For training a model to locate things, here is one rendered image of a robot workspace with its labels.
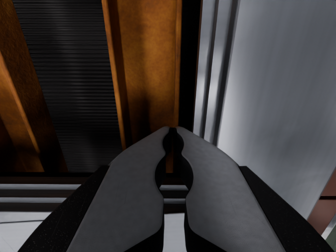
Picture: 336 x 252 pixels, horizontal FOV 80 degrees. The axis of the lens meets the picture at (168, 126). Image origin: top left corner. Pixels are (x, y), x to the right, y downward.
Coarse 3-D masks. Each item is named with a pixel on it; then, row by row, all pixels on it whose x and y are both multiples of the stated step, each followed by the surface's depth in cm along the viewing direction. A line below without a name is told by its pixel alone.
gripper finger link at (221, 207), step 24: (192, 144) 10; (192, 168) 9; (216, 168) 9; (192, 192) 8; (216, 192) 8; (240, 192) 8; (192, 216) 7; (216, 216) 7; (240, 216) 7; (264, 216) 7; (192, 240) 6; (216, 240) 6; (240, 240) 6; (264, 240) 6
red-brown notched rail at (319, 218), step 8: (328, 184) 18; (328, 192) 19; (320, 200) 19; (328, 200) 19; (320, 208) 20; (328, 208) 20; (312, 216) 20; (320, 216) 20; (328, 216) 20; (312, 224) 21; (320, 224) 21; (320, 232) 22
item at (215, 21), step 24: (216, 0) 11; (216, 24) 11; (216, 48) 12; (216, 72) 12; (216, 96) 13; (192, 120) 16; (216, 120) 14; (0, 192) 19; (24, 192) 19; (48, 192) 19; (168, 192) 19; (0, 216) 18; (24, 216) 18
